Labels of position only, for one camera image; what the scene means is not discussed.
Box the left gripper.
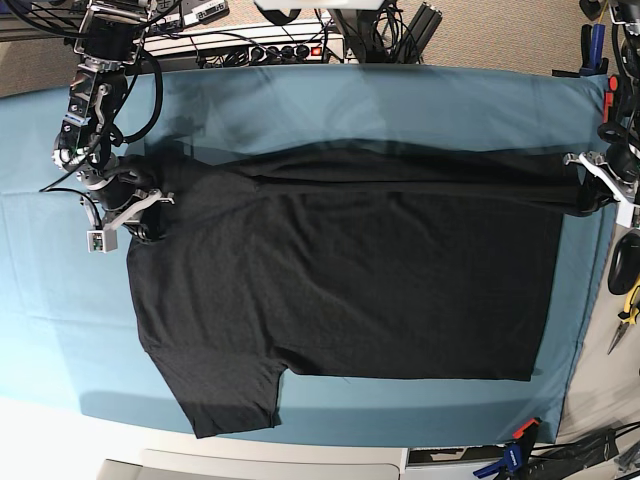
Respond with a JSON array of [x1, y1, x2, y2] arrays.
[[563, 151, 639, 217]]

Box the yellow handled pliers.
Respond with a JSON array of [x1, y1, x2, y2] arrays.
[[607, 285, 639, 355]]

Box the orange black clamp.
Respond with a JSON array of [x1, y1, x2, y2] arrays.
[[603, 75, 620, 123]]

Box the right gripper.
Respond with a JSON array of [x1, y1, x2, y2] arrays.
[[79, 169, 174, 243]]

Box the black computer mouse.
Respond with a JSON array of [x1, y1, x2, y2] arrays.
[[607, 231, 639, 295]]

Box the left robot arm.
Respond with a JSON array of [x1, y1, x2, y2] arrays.
[[564, 1, 639, 229]]

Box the teal table cloth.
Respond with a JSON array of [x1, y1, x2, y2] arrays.
[[1, 65, 615, 447]]

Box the white power strip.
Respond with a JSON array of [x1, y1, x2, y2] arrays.
[[219, 40, 346, 66]]

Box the blue spring clamp top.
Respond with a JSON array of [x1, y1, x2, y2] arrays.
[[579, 23, 609, 77]]

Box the orange clamp bottom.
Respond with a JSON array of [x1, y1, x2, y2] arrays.
[[512, 417, 543, 445]]

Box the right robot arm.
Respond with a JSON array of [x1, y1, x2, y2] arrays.
[[52, 1, 180, 253]]

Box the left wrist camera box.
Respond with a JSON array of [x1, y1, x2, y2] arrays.
[[616, 201, 640, 229]]

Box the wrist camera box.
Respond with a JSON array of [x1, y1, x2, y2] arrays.
[[616, 201, 640, 229], [86, 229, 118, 253]]

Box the blue clamp bottom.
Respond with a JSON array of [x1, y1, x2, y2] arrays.
[[473, 443, 524, 479]]

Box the black T-shirt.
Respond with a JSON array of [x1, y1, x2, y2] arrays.
[[127, 146, 586, 438]]

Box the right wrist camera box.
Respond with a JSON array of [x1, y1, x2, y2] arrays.
[[86, 229, 118, 253]]

